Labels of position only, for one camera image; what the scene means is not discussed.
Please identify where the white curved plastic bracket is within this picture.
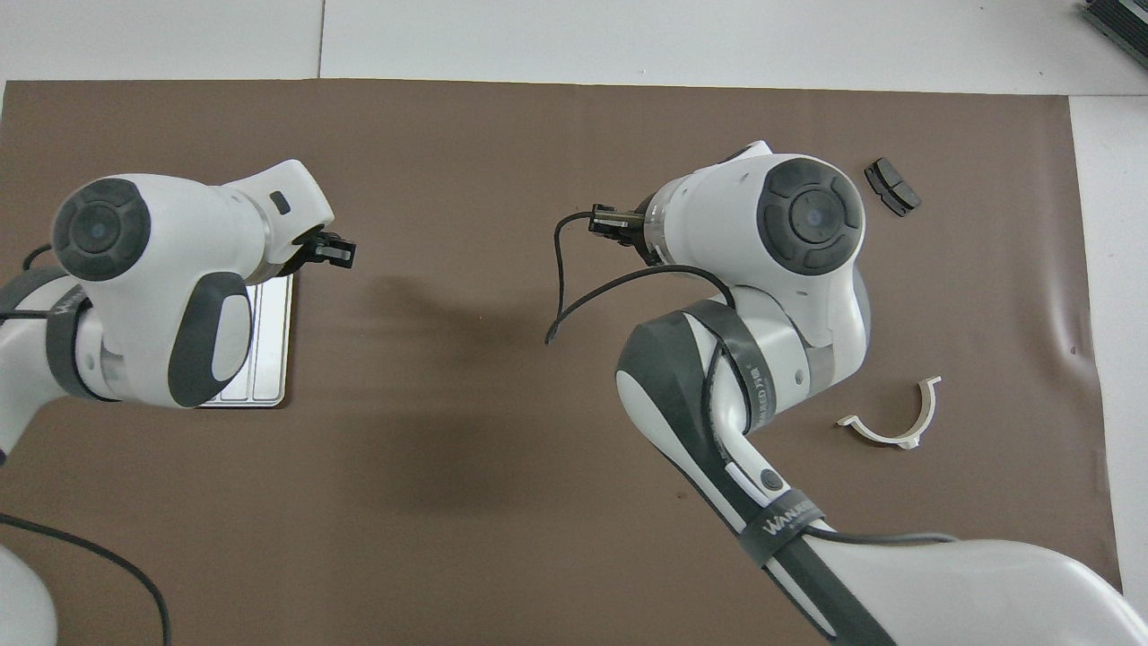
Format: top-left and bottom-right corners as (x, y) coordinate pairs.
(836, 376), (943, 450)

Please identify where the black ribbed device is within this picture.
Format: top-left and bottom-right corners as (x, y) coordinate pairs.
(1079, 0), (1148, 57)

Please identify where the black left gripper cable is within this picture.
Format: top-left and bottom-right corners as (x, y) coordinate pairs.
(0, 242), (171, 646)

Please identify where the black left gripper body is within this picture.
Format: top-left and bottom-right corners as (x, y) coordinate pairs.
(289, 229), (328, 272)

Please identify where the brown paper mat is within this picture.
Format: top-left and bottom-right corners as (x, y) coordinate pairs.
(0, 79), (1124, 646)

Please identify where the silver metal tray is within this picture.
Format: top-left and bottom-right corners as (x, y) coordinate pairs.
(199, 269), (295, 410)

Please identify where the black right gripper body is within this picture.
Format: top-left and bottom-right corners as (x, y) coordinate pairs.
(626, 206), (665, 267)

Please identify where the dark grey brake pad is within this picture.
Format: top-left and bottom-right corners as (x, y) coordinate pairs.
(863, 157), (923, 219)

